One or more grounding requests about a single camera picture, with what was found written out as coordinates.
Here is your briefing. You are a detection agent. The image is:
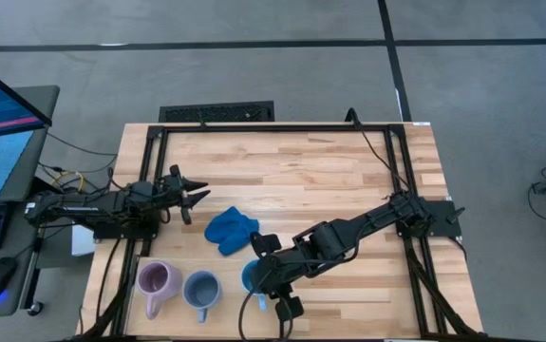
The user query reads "black base cable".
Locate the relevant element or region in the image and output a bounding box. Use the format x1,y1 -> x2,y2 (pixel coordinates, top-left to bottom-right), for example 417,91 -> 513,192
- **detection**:
345,107 -> 414,196

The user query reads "white box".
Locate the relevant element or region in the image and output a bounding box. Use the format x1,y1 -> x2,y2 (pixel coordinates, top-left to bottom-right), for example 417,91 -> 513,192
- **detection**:
71,222 -> 97,257

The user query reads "grey-blue mug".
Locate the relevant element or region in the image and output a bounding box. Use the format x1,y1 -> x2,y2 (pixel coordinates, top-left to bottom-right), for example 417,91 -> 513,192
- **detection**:
181,270 -> 223,325

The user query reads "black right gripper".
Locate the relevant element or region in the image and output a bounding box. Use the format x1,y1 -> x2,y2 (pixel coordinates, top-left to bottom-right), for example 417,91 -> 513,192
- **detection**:
252,232 -> 305,324

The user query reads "black floor vent grille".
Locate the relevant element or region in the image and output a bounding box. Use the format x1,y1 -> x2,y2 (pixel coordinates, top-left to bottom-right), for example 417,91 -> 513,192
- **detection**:
158,100 -> 276,124

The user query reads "light blue mug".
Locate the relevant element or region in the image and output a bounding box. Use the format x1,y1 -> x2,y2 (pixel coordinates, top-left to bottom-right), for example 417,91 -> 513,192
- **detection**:
240,258 -> 269,313

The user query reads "black cable under table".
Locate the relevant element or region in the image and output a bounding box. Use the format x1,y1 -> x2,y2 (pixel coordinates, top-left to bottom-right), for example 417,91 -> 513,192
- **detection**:
94,237 -> 122,333

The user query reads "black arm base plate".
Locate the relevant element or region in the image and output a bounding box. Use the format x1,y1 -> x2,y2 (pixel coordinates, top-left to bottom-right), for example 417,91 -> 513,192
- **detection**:
394,199 -> 466,239
92,216 -> 160,241

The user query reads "black table frame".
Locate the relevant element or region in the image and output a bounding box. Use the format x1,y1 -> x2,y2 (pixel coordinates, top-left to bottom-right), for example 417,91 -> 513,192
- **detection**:
80,122 -> 485,342

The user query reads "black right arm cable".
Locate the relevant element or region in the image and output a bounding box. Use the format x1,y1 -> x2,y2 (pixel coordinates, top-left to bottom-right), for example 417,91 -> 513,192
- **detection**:
237,283 -> 297,342

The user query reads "blue cloth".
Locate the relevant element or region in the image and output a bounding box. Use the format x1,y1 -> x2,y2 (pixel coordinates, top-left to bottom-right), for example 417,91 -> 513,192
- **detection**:
203,205 -> 260,257

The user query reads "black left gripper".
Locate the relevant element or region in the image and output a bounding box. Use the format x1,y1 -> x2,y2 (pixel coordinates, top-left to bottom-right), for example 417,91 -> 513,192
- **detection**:
158,164 -> 213,226

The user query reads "yellow cable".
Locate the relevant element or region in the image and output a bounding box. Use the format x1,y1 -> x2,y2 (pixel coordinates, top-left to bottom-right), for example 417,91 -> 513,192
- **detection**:
51,169 -> 86,194

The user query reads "pink ribbed mug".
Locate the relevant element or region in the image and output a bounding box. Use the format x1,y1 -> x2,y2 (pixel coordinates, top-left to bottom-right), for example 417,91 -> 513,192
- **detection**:
136,259 -> 184,321

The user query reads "thin black cable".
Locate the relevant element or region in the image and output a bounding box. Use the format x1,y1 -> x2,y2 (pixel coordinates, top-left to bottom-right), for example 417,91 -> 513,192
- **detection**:
46,132 -> 119,159

